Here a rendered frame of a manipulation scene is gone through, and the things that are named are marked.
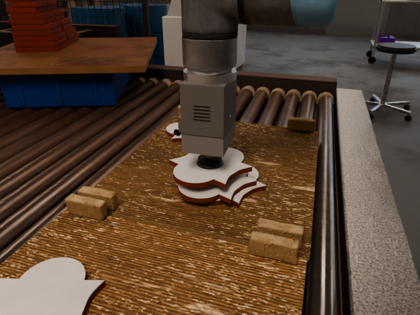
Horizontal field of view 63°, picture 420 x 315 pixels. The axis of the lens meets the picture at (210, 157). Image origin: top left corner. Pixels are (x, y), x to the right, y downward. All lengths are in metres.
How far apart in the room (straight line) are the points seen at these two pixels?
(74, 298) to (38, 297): 0.04
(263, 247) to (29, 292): 0.26
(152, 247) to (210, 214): 0.10
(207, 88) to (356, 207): 0.31
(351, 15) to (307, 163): 8.90
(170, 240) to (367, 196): 0.34
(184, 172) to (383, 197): 0.34
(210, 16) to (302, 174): 0.32
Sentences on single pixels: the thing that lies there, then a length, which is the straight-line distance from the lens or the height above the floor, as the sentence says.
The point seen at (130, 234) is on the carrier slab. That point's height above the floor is 0.94.
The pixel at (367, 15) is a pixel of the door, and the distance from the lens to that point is 9.50.
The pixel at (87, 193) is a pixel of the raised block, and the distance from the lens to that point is 0.53.
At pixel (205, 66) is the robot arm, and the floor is 1.14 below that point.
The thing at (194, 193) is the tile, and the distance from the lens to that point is 0.51.
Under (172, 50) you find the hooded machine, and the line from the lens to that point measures 4.26.
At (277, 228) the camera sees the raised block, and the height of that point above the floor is 0.96.
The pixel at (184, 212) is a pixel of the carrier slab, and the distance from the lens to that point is 0.51.
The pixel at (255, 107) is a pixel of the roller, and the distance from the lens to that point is 0.99.
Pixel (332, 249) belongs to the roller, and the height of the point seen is 0.92.
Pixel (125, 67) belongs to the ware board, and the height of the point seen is 1.04.
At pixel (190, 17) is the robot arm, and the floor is 1.20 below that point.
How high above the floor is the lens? 1.24
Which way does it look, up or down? 27 degrees down
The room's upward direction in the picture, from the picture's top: straight up
